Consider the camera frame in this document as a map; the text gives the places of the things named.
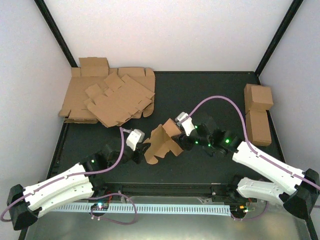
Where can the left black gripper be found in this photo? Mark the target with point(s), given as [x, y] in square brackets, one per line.
[140, 151]

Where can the cardboard box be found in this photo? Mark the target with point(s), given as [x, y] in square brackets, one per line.
[161, 142]
[257, 128]
[257, 97]

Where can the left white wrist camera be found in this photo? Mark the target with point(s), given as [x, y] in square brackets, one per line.
[135, 136]

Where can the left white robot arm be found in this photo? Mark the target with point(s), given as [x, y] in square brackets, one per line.
[28, 204]

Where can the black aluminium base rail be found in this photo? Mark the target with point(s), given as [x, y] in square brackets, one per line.
[217, 192]

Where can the stack of flat cardboard blanks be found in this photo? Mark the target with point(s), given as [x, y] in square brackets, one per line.
[93, 70]

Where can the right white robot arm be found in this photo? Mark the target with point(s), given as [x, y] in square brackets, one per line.
[296, 190]

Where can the black frame post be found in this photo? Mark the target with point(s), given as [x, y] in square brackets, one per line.
[51, 23]
[281, 30]

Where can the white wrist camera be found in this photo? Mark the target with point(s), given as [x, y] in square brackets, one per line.
[184, 121]
[135, 136]

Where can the light blue slotted cable duct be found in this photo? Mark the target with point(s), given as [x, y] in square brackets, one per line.
[142, 208]

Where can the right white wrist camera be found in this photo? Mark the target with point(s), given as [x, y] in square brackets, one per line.
[184, 121]

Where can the right black frame post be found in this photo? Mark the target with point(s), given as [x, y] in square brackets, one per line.
[281, 30]

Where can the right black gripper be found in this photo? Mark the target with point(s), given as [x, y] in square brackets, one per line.
[183, 141]

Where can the left black frame post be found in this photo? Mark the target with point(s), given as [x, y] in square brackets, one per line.
[51, 23]

